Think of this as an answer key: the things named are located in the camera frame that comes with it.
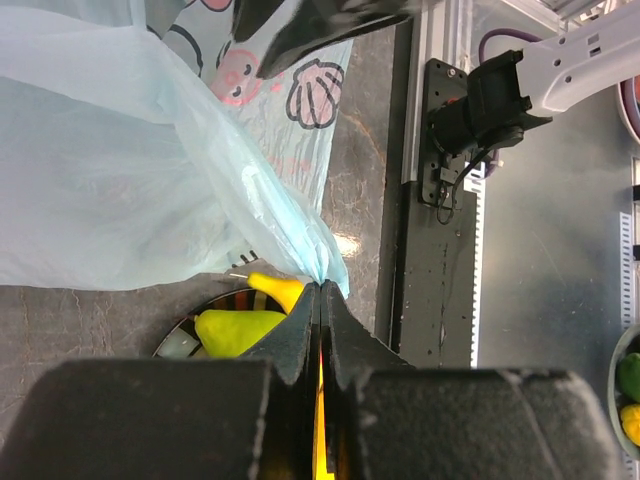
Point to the white slotted cable duct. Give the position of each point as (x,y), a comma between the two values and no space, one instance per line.
(475,183)

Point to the green fake pear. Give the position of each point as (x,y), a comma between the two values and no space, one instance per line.
(229,333)

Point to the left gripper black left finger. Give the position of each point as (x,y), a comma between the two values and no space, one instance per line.
(293,345)

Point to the yellow fake banana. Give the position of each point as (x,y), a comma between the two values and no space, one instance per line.
(285,292)

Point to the light blue plastic bag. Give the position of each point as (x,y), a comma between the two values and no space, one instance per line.
(140,145)

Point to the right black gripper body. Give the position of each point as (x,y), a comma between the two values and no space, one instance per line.
(318,24)

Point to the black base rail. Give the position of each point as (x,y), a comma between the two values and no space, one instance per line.
(424,308)

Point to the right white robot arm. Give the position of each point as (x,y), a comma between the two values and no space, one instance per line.
(506,95)

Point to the dark rimmed beige plate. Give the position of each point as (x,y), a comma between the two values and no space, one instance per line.
(182,342)

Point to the grey bowl with fruits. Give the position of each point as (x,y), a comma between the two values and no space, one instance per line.
(625,353)

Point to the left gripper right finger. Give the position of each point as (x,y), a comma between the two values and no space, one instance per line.
(349,350)

